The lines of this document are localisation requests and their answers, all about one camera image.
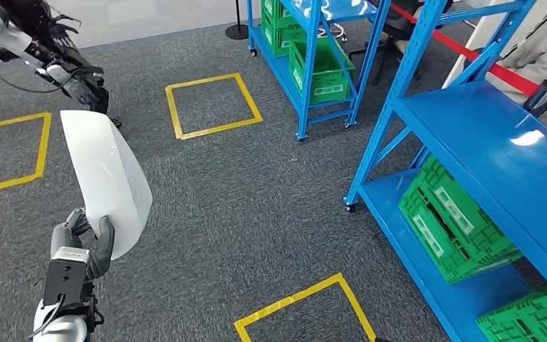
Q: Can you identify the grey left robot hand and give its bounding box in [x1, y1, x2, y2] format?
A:
[49, 207, 116, 281]

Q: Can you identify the white curved plastic part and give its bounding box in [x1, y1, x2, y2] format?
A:
[60, 110, 154, 261]

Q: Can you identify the blue metal shelf rack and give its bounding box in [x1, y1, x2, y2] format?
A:
[343, 0, 547, 342]
[246, 0, 392, 142]

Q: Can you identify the black and white robot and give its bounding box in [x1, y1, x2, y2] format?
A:
[0, 0, 123, 129]

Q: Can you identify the green plastic crate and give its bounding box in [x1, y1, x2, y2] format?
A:
[288, 37, 355, 105]
[260, 0, 308, 58]
[476, 288, 547, 342]
[398, 155, 523, 285]

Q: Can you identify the black office chair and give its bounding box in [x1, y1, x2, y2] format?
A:
[348, 0, 450, 88]

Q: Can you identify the white desk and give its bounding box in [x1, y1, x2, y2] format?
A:
[442, 0, 511, 90]

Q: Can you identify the red barrier tape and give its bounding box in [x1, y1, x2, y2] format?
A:
[389, 2, 547, 126]

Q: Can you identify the black stanchion head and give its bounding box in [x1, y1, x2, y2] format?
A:
[523, 79, 547, 119]

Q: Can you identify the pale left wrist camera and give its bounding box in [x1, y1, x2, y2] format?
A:
[42, 247, 96, 308]

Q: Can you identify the black stanchion post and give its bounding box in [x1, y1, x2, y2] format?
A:
[224, 0, 250, 41]

